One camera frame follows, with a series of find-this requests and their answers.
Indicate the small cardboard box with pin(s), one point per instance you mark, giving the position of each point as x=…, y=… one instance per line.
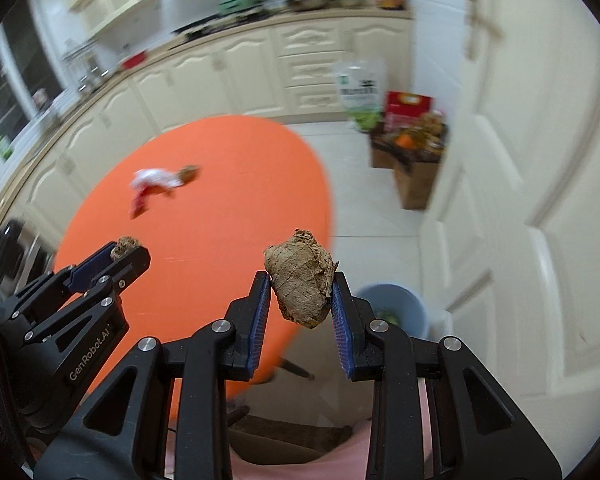
x=382, y=157

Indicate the cooking oil bottle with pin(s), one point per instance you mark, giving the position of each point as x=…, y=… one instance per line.
x=425, y=127

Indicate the small brown ginger piece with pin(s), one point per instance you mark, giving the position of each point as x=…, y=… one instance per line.
x=125, y=246

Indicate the red gift box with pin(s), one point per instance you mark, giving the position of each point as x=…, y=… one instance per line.
x=405, y=107

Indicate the white door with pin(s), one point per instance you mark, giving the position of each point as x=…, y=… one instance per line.
x=530, y=185

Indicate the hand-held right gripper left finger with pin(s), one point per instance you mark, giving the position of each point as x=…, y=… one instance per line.
x=260, y=325

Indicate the large brown ginger piece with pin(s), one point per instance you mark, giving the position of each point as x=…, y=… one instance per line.
x=300, y=280

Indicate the green bottle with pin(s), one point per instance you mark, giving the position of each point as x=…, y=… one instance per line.
x=4, y=147

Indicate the large cardboard box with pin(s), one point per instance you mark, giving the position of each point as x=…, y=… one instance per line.
x=415, y=185

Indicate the brown cloth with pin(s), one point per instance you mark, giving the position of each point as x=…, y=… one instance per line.
x=280, y=440

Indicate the kitchen window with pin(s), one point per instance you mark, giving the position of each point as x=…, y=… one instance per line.
x=30, y=65

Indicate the black rice cooker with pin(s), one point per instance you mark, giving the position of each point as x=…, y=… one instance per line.
x=7, y=245

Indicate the metal wok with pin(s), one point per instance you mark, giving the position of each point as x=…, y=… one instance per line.
x=305, y=0

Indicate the narrow lattice door cabinet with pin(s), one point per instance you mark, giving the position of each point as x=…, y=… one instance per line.
x=110, y=0

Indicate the gas stove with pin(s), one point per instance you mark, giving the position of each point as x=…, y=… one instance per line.
x=205, y=27

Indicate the cream base cabinets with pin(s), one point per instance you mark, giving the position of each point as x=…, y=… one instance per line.
x=240, y=75

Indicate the clear plastic bag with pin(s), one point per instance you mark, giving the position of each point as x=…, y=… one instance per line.
x=152, y=180

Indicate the green electric pot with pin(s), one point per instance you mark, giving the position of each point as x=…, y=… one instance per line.
x=240, y=1

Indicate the clear rice bag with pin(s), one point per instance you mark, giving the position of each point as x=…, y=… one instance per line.
x=360, y=90

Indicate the person's pink clothing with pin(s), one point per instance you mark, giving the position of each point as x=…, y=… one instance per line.
x=350, y=455

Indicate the red basin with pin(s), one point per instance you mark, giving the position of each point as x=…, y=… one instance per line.
x=135, y=61

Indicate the orange round table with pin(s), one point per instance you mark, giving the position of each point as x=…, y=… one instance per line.
x=205, y=235

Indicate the hanging metal utensils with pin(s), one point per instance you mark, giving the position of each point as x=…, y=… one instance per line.
x=80, y=72

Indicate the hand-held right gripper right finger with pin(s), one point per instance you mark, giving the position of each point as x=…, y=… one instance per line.
x=342, y=330

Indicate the blue plastic bucket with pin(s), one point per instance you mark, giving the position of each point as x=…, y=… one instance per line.
x=405, y=305

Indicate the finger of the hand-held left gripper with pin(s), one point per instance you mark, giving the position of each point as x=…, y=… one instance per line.
x=95, y=265
x=130, y=265

